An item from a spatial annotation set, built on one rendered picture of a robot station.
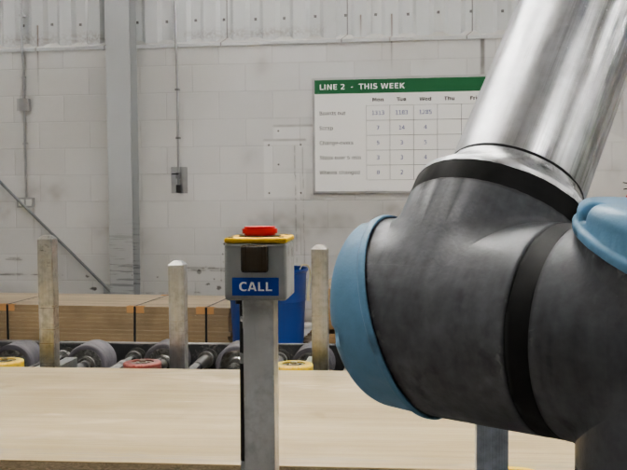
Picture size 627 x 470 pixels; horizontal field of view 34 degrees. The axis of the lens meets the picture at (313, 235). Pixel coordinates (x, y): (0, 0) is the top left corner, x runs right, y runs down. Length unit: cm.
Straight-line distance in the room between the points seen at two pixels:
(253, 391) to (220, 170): 740
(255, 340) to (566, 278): 69
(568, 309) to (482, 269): 6
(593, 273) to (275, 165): 796
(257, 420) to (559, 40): 66
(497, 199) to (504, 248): 4
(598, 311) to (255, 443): 74
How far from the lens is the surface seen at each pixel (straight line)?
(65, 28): 905
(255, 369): 117
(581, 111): 64
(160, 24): 879
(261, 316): 115
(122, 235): 858
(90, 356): 279
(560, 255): 52
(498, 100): 64
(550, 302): 51
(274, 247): 113
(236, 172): 850
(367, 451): 148
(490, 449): 117
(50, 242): 237
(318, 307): 225
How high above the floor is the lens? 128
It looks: 3 degrees down
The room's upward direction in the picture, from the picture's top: straight up
